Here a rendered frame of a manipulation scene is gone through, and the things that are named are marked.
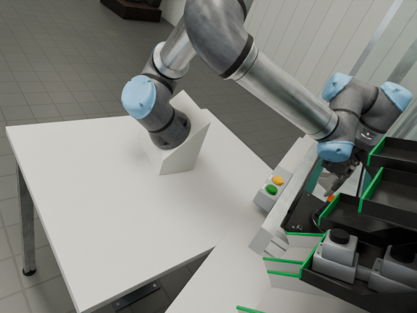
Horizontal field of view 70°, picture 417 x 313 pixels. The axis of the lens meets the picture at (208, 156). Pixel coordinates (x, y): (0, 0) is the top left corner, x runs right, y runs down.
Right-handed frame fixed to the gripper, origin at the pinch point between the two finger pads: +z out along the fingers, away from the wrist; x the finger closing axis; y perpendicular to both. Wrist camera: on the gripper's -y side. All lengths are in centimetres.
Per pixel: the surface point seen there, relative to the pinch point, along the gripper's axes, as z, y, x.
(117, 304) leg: 106, 49, 19
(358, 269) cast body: -16.4, -3.5, 43.7
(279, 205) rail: 11.4, 10.3, 3.3
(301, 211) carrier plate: 10.4, 3.4, 0.6
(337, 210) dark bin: -12.1, 0.4, 25.2
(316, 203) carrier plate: 10.4, 0.1, -8.3
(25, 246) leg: 83, 92, 35
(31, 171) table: 22, 77, 42
